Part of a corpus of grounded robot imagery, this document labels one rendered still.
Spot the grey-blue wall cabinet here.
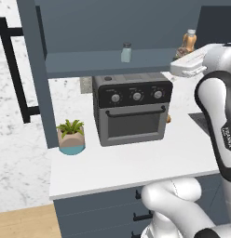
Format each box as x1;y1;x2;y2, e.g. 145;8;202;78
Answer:
34;0;231;80

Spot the potted green plant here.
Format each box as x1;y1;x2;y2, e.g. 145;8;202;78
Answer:
56;119;87;156

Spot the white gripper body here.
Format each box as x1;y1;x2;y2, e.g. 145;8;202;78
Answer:
170;49;209;79

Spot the black cabinet door handle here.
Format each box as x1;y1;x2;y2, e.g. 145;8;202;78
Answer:
0;17;41;125

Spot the dark grey hob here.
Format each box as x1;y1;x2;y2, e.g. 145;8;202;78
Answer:
187;112;212;138

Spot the grey toaster oven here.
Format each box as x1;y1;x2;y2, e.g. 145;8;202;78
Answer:
91;73;174;148

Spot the pale glass shaker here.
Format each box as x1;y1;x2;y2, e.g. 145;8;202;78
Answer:
120;42;133;64

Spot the dark grey-blue cabinet door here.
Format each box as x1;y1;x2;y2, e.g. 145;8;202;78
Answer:
195;5;231;50

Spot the grey-blue drawer front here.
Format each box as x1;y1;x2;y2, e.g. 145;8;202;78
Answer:
52;185;145;218
56;204;155;238

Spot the amber condiment bottle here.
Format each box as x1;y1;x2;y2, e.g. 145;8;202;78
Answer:
173;29;197;61

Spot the grey-blue base cabinet front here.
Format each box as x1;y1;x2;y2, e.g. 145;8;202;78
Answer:
195;172;231;227

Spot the grey wall socket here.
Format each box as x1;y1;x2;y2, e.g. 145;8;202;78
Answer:
79;76;94;95

